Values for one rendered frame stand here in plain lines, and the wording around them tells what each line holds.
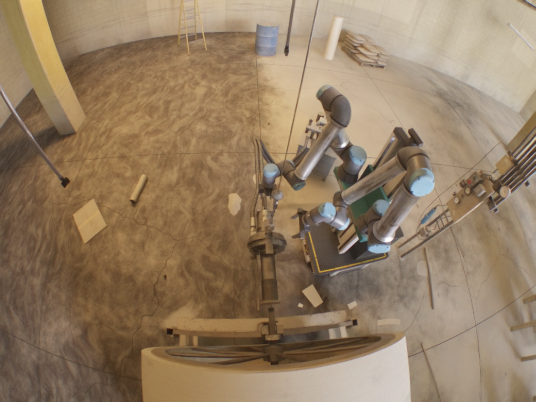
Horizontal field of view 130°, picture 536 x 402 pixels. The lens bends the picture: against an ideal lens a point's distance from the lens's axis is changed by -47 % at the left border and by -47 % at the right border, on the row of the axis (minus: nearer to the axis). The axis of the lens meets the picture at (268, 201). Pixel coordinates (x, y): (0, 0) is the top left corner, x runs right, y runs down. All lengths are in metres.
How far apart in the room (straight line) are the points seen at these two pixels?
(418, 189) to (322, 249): 1.67
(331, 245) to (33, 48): 5.28
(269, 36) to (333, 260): 5.35
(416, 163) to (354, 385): 0.90
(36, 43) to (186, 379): 4.73
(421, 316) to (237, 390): 2.84
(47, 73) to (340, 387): 5.12
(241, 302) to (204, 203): 1.31
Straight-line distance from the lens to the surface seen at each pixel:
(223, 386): 0.90
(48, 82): 4.88
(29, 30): 4.70
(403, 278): 3.31
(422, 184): 1.04
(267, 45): 6.41
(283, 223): 2.92
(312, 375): 0.87
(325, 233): 2.62
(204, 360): 2.26
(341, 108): 1.29
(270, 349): 1.61
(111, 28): 9.72
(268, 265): 1.69
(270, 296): 1.63
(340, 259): 2.56
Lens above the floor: 2.58
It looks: 58 degrees down
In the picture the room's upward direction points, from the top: 10 degrees clockwise
